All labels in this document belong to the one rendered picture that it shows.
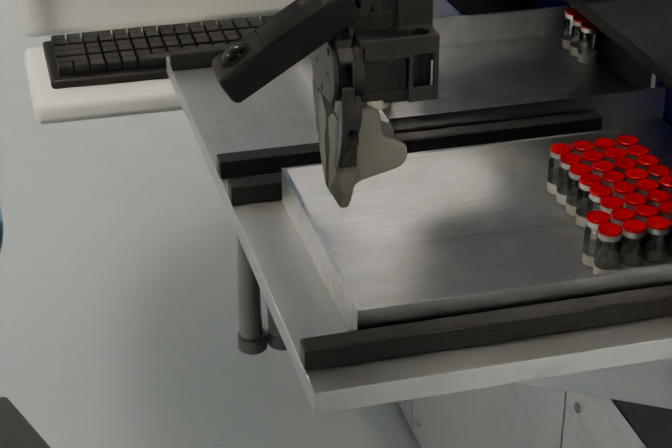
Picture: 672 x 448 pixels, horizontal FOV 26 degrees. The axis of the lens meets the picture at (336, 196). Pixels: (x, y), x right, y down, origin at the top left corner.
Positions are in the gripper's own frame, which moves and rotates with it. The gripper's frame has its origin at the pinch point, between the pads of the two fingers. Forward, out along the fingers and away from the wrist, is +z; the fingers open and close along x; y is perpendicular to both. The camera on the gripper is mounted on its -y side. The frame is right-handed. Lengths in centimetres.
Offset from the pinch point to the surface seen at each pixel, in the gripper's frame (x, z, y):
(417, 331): -7.6, 9.1, 4.7
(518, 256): 4.3, 10.9, 17.9
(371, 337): -7.5, 9.1, 1.0
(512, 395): 44, 56, 36
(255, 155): 26.5, 9.1, -0.8
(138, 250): 171, 99, 3
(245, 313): 99, 73, 12
